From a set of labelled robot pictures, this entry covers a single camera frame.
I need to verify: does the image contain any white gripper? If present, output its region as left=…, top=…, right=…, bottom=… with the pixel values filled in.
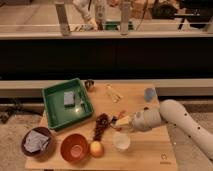
left=115, top=108, right=163, bottom=132

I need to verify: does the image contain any small red pepper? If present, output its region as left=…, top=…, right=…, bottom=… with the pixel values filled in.
left=117, top=110, right=126, bottom=119

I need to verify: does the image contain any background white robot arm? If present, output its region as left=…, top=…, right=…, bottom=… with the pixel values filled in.
left=73, top=0, right=98, bottom=30

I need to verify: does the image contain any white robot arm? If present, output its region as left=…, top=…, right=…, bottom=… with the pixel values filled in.
left=115, top=99, right=213, bottom=162

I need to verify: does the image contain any white paper cup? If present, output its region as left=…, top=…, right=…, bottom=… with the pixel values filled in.
left=112, top=132, right=131, bottom=151

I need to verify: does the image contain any blue cup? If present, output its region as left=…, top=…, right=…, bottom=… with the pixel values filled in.
left=144, top=88, right=156, bottom=102

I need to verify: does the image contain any dark red grape bunch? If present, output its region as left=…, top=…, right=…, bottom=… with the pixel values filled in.
left=93, top=113, right=109, bottom=141

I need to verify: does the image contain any wooden board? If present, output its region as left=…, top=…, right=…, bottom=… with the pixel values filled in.
left=25, top=83, right=177, bottom=171

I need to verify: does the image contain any yellow orange fruit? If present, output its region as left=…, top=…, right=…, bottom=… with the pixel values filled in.
left=89, top=141, right=104, bottom=157

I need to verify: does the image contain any small dark round object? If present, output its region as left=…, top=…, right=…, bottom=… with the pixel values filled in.
left=84, top=79, right=95, bottom=91

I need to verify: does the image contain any orange bowl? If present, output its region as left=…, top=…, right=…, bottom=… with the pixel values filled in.
left=60, top=133, right=89, bottom=163

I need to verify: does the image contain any grey sponge block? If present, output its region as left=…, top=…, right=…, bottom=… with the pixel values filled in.
left=64, top=91, right=75, bottom=106

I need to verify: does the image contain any green plastic tray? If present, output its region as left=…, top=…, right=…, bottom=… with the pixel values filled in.
left=42, top=78, right=94, bottom=131

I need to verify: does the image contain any dark purple bowl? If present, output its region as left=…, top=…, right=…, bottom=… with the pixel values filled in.
left=21, top=127, right=54, bottom=158

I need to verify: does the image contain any crumpled grey cloth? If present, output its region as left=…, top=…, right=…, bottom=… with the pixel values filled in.
left=24, top=130, right=49, bottom=153

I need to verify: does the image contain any black handled peeler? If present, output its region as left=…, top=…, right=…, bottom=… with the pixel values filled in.
left=109, top=116, right=118, bottom=129

